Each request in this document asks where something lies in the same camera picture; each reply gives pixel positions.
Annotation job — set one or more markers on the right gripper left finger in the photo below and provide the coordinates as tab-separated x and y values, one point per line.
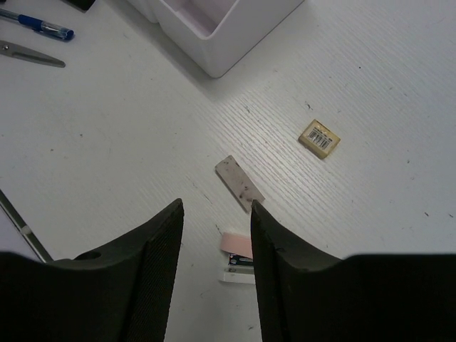
120	291

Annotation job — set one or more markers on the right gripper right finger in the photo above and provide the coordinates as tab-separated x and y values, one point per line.
306	294

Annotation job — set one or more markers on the black-handled scissors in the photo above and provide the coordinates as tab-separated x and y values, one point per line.
13	50

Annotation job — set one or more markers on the pink white eraser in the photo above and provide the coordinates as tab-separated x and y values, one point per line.
239	267

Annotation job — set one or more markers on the grey dirty eraser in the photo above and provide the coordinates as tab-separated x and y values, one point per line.
238	183

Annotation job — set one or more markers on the yellow barcode eraser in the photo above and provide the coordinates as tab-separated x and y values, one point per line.
319	139

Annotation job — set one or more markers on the right white compartment organizer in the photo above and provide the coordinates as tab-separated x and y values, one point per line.
216	34

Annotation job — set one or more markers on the blue ballpoint pen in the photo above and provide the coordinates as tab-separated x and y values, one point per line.
40	26

